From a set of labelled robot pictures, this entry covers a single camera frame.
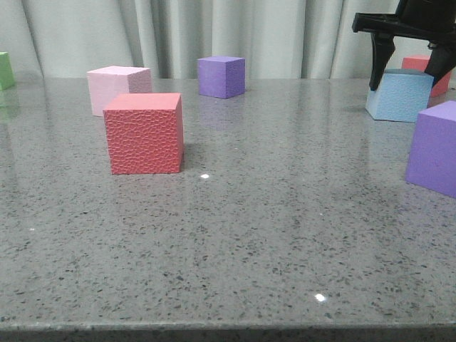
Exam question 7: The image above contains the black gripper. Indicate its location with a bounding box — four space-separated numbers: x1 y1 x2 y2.
352 0 455 91

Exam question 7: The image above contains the light blue textured foam cube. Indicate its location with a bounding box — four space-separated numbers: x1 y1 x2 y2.
366 68 434 123

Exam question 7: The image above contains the red foam cube right back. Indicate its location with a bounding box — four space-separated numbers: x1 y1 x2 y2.
401 54 452 97

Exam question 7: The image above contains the purple foam cube right front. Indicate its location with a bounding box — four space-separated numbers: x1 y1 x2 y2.
405 100 455 197

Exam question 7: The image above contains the purple foam cube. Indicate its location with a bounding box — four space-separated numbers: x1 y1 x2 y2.
405 100 455 197
197 56 246 99

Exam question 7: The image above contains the purple foam cube centre back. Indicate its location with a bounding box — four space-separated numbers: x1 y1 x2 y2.
197 56 246 99

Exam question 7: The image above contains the red textured foam cube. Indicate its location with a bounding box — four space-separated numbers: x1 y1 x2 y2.
103 93 184 175

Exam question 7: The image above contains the pink foam cube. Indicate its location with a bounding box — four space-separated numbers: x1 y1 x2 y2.
87 66 152 116

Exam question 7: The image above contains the grey curtain backdrop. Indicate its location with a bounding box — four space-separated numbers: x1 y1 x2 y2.
1 1 397 79

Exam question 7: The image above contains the green foam cube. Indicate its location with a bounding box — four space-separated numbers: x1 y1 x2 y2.
0 52 15 90

